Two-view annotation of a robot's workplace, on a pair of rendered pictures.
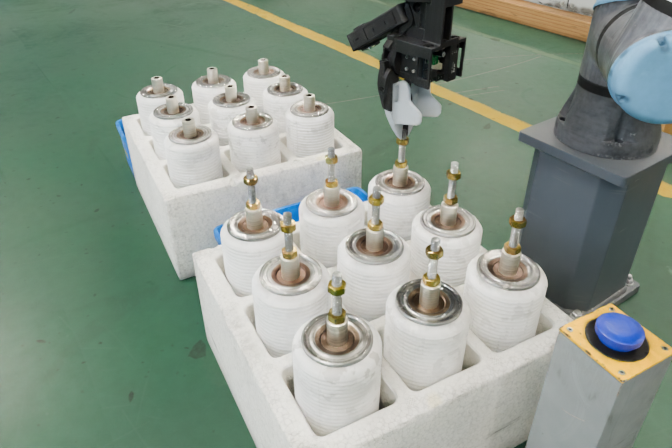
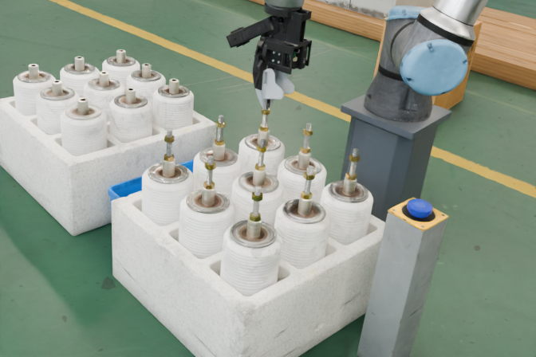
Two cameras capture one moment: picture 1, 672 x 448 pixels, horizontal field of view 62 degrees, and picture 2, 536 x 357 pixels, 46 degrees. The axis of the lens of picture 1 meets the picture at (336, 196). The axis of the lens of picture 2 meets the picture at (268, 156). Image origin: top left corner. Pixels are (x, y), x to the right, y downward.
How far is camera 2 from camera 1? 0.48 m
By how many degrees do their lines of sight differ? 16
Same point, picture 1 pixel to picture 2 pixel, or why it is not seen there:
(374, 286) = (262, 208)
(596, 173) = (395, 131)
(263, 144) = (142, 119)
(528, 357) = (365, 246)
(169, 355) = (85, 289)
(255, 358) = (188, 260)
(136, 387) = (66, 312)
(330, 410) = (253, 280)
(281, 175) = (157, 144)
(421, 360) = (302, 248)
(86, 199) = not seen: outside the picture
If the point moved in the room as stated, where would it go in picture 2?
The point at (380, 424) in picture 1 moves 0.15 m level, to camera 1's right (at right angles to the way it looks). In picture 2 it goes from (283, 287) to (368, 278)
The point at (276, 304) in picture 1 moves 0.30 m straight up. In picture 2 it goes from (204, 219) to (214, 47)
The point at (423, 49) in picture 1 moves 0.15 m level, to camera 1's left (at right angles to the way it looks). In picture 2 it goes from (287, 48) to (206, 47)
